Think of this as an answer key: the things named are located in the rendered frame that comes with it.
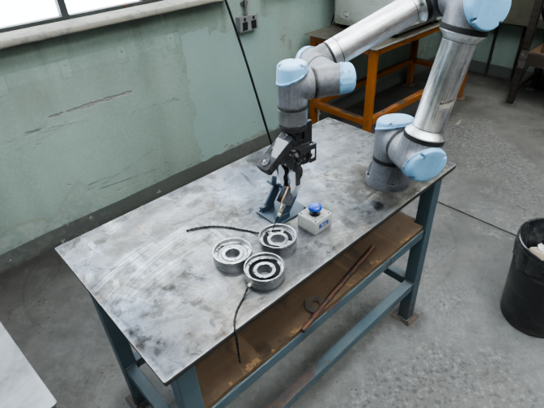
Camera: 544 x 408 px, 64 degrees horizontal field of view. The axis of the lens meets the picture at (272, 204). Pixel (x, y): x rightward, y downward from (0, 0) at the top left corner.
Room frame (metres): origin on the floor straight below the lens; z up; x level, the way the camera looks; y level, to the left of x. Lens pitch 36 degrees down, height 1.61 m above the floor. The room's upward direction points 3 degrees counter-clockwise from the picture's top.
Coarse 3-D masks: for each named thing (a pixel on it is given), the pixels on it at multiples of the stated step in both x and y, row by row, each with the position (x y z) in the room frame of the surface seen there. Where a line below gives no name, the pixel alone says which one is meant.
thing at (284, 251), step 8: (272, 224) 0.97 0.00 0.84; (280, 224) 0.97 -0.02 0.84; (264, 232) 0.95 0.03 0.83; (280, 232) 0.95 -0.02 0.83; (272, 240) 0.93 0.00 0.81; (280, 240) 0.94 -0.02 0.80; (296, 240) 0.91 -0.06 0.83; (264, 248) 0.88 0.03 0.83; (272, 248) 0.87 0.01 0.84; (280, 248) 0.87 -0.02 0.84; (288, 248) 0.88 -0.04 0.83; (280, 256) 0.87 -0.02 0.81
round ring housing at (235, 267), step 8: (224, 240) 0.91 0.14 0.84; (232, 240) 0.92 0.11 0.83; (240, 240) 0.91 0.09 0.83; (216, 248) 0.89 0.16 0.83; (232, 248) 0.89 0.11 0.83; (248, 248) 0.89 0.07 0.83; (216, 256) 0.86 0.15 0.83; (224, 256) 0.86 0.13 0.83; (232, 256) 0.89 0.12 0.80; (240, 256) 0.86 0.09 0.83; (248, 256) 0.84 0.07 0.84; (216, 264) 0.84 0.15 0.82; (224, 264) 0.82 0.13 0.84; (232, 264) 0.82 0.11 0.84; (240, 264) 0.82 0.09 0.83; (232, 272) 0.82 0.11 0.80
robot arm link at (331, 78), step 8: (312, 64) 1.08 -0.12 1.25; (320, 64) 1.06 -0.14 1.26; (328, 64) 1.04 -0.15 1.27; (336, 64) 1.04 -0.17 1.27; (344, 64) 1.04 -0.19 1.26; (320, 72) 1.01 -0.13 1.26; (328, 72) 1.01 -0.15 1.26; (336, 72) 1.01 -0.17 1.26; (344, 72) 1.01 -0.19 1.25; (352, 72) 1.02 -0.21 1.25; (320, 80) 0.99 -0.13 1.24; (328, 80) 1.00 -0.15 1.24; (336, 80) 1.00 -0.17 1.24; (344, 80) 1.01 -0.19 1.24; (352, 80) 1.01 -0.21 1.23; (320, 88) 0.99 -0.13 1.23; (328, 88) 1.00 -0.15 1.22; (336, 88) 1.00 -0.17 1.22; (344, 88) 1.01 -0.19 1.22; (352, 88) 1.02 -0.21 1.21; (320, 96) 1.00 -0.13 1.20
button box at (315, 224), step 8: (304, 216) 0.99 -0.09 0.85; (312, 216) 0.99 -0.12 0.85; (320, 216) 0.99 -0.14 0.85; (328, 216) 0.99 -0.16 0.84; (304, 224) 0.99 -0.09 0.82; (312, 224) 0.96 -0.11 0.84; (320, 224) 0.97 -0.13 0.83; (328, 224) 0.99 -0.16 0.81; (312, 232) 0.96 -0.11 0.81; (320, 232) 0.97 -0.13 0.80
